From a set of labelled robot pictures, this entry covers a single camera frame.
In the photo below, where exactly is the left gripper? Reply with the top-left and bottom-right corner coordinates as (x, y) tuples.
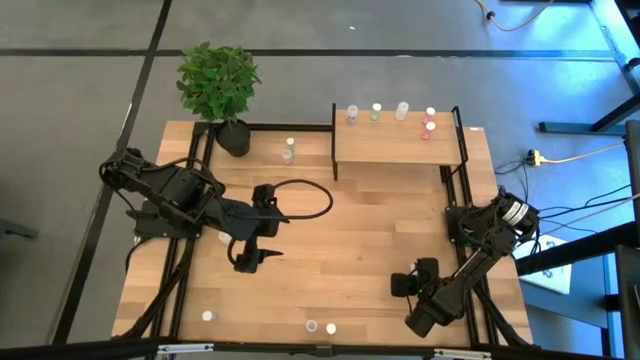
(244, 183), (290, 260)

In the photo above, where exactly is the white printed sheet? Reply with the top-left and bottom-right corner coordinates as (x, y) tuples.
(513, 227), (572, 295)

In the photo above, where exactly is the green plant in black pot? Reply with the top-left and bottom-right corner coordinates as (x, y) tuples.
(175, 41), (263, 158)

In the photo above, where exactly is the black crossbar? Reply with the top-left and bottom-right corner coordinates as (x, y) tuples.
(0, 335), (640, 360)

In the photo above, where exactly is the dark grey chair base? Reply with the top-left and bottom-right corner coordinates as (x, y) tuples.
(0, 217), (40, 241)

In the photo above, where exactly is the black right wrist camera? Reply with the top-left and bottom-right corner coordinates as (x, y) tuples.
(390, 272), (416, 297)

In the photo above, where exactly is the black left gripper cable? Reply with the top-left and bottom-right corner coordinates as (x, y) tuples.
(272, 178), (335, 221)

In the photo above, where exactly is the silver bracket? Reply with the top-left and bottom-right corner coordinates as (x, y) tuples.
(156, 342), (215, 357)
(432, 347), (493, 360)

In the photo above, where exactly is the black aluminium table frame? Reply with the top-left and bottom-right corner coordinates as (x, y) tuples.
(112, 119), (534, 349)

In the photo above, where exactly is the wooden shelf black frame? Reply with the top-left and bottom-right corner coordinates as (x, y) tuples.
(330, 102), (471, 182)

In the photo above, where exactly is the black side table frame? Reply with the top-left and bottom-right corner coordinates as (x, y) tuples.
(514, 219), (640, 360)

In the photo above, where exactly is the beige extension cable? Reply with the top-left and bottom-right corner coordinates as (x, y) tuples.
(543, 142), (626, 165)

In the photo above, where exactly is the black desk frame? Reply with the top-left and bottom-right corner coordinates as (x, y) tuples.
(538, 0), (640, 137)

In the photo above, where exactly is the beige floor cable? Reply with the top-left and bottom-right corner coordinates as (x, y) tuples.
(473, 0), (555, 33)

